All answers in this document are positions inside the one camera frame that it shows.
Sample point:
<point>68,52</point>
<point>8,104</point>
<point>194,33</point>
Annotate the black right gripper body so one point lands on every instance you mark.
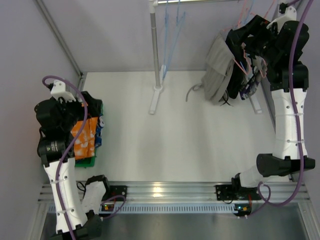
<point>236,46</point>

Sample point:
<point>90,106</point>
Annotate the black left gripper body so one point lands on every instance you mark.
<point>90,105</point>

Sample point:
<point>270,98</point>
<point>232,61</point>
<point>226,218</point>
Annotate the blue patterned trousers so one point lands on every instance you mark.
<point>100,132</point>

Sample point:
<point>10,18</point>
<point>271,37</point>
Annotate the pink wire hanger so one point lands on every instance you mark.
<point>258,7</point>
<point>239,24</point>

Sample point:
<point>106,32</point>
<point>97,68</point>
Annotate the orange white trousers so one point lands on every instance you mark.
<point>84,146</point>

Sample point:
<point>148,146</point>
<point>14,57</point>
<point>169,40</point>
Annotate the light blue wire hanger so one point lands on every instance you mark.
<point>166,50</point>

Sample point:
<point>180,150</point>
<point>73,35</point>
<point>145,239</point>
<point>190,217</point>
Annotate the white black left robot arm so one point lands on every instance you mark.
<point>76,218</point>

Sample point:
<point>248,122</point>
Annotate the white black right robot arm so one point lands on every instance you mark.
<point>281,46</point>

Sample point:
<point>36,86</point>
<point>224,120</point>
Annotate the black trousers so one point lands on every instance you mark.
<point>235,84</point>

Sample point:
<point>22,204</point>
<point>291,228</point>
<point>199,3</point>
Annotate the purple camouflage trousers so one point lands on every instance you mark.
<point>251,82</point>

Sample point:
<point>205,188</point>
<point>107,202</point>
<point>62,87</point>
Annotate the beige grey trousers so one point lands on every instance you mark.
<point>219,63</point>

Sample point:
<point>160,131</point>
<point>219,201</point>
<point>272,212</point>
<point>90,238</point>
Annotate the green plastic bin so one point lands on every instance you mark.
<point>87,161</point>

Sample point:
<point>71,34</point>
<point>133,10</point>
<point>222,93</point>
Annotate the metal clothes rack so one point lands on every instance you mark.
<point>158,70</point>

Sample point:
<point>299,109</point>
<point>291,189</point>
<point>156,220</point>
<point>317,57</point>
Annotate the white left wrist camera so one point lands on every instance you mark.
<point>60,91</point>

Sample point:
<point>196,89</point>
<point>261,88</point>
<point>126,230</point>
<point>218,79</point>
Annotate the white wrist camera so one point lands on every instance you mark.
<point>60,91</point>
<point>284,13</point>

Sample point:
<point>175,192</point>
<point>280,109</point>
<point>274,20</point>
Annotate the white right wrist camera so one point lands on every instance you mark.
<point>284,13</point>

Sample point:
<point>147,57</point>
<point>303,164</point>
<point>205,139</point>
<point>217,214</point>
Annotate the aluminium mounting rail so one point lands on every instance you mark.
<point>189,192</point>

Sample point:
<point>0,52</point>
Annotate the grey slotted cable duct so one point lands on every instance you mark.
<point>178,208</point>

